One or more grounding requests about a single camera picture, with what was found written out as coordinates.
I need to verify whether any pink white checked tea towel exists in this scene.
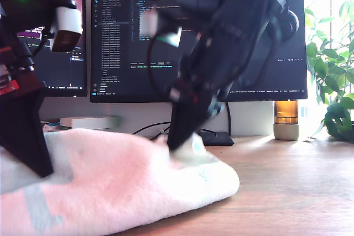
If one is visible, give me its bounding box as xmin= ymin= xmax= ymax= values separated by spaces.
xmin=0 ymin=128 xmax=240 ymax=236

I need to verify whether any long white box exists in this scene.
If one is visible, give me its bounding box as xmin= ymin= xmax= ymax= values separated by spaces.
xmin=60 ymin=116 xmax=121 ymax=130

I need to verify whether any black monitor with purple window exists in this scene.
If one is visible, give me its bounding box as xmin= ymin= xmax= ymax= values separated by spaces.
xmin=16 ymin=0 xmax=88 ymax=98

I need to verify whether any black Huawei computer monitor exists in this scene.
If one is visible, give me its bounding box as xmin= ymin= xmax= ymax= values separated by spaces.
xmin=90 ymin=0 xmax=308 ymax=146

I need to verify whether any amber glass lamp grey base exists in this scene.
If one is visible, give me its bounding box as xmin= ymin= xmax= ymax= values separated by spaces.
xmin=273 ymin=101 xmax=300 ymax=141

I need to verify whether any green leafy houseplant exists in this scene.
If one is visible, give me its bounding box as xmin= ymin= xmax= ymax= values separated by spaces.
xmin=304 ymin=0 xmax=354 ymax=143

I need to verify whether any black desk cable with plug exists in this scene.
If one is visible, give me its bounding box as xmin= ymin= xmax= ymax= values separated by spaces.
xmin=132 ymin=122 xmax=171 ymax=137

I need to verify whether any black monitor power cable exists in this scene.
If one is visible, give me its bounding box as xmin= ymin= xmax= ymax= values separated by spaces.
xmin=224 ymin=102 xmax=232 ymax=136

